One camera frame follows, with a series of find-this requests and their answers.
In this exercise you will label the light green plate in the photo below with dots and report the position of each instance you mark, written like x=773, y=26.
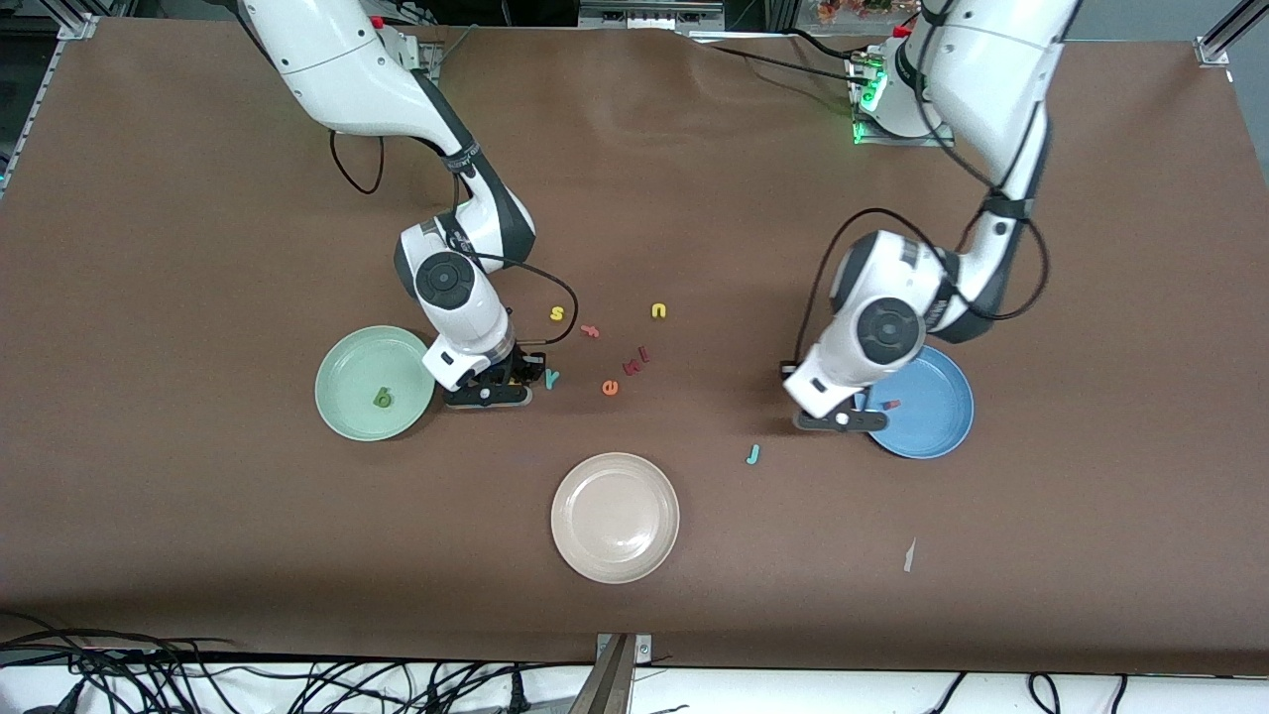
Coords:
x=347, y=377

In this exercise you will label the metal table bracket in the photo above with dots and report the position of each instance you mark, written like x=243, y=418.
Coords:
x=615, y=684

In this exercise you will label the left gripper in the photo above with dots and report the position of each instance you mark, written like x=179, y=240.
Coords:
x=785, y=375

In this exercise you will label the blue plate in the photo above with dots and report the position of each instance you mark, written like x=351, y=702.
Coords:
x=932, y=416

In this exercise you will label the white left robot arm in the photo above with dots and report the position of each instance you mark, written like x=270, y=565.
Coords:
x=991, y=79

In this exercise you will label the beige plate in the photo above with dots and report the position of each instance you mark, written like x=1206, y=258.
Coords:
x=615, y=516

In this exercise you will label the pink flowers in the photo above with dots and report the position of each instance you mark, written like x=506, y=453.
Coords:
x=853, y=8

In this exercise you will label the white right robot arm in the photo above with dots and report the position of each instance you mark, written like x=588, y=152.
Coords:
x=347, y=59

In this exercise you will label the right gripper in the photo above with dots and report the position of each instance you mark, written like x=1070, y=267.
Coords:
x=508, y=368

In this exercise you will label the white paper scrap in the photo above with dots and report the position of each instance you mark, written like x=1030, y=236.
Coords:
x=909, y=557

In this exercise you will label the aluminium corner bracket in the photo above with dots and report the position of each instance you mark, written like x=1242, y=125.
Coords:
x=79, y=25
x=1214, y=50

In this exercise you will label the brown table cover mat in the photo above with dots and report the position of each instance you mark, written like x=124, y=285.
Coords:
x=198, y=297

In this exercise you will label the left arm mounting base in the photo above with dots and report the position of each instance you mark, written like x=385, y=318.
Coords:
x=861, y=79

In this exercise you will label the aluminium frame rail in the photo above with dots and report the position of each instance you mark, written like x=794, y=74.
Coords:
x=25, y=109

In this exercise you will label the green foam letter b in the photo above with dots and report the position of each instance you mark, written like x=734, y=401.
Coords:
x=378, y=402

